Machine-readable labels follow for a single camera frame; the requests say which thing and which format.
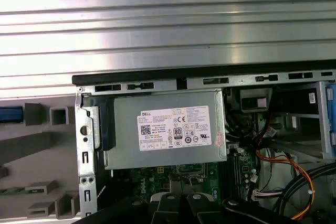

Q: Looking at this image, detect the CPU socket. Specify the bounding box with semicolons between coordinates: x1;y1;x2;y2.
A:
170;179;190;196

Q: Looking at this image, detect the grey metal drive cage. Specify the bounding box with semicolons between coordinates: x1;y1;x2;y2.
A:
272;81;336;161

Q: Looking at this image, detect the grey parts rack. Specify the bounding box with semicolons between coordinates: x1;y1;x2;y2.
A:
0;95;81;221

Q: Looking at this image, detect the metal socket cover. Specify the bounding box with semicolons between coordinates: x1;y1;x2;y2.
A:
177;163;206;182

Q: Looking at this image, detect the black open PC case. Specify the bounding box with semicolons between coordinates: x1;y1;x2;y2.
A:
72;60;336;224

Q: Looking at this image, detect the black cable bundle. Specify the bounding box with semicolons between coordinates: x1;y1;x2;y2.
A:
278;159;336;216

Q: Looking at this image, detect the grey power supply unit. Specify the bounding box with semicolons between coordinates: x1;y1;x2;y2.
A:
104;89;228;170

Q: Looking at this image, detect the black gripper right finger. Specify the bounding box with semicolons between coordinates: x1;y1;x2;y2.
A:
186;193;292;224

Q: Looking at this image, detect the blue drive cage latch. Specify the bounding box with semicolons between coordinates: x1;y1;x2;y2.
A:
324;84;336;154

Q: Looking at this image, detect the black RAM slot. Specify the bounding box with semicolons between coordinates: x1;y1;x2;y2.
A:
227;153;239;198

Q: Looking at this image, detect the green motherboard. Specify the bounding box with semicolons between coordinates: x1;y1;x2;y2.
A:
110;162;263;210

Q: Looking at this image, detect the orange wire bundle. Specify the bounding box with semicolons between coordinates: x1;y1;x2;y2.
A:
256;126;316;221

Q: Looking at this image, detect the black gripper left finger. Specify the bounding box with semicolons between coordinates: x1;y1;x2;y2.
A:
76;193;186;224

